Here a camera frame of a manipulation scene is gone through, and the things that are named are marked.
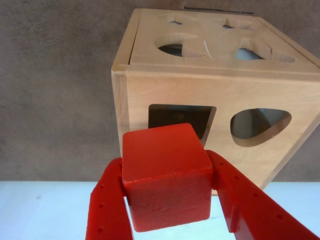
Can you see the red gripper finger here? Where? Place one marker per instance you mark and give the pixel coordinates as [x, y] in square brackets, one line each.
[107, 200]
[250, 207]

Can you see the red cube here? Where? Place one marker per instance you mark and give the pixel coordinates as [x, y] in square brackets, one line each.
[165, 175]

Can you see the wooden shape sorter box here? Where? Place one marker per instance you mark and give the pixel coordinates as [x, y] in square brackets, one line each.
[175, 92]

